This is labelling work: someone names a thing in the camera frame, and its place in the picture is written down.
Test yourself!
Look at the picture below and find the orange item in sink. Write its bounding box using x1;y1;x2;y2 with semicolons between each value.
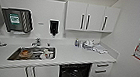
19;48;32;59

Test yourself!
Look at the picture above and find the three-door white wall cabinet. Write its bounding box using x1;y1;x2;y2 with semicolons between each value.
63;0;123;37

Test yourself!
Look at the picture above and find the stainless steel dishwasher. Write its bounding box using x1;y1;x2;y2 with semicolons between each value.
57;58;96;77

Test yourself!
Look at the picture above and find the stack of white bowls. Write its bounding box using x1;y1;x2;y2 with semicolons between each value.
82;38;97;52

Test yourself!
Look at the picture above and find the white dish cloth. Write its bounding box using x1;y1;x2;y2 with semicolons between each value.
92;43;111;57

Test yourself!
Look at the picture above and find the white cup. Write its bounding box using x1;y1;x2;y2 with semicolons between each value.
41;48;56;61

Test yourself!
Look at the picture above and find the steel sink basin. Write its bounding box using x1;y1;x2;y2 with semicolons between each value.
5;41;58;66

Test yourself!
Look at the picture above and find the chrome faucet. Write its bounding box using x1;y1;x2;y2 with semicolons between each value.
31;37;43;48

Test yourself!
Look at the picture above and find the narrow white drawer unit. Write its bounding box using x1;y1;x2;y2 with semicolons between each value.
89;59;114;77

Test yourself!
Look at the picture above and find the black soap dispenser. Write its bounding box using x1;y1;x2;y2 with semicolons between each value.
47;18;61;38

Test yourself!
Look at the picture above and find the grey paper towel dispenser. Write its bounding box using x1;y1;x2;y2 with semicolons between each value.
0;5;37;36

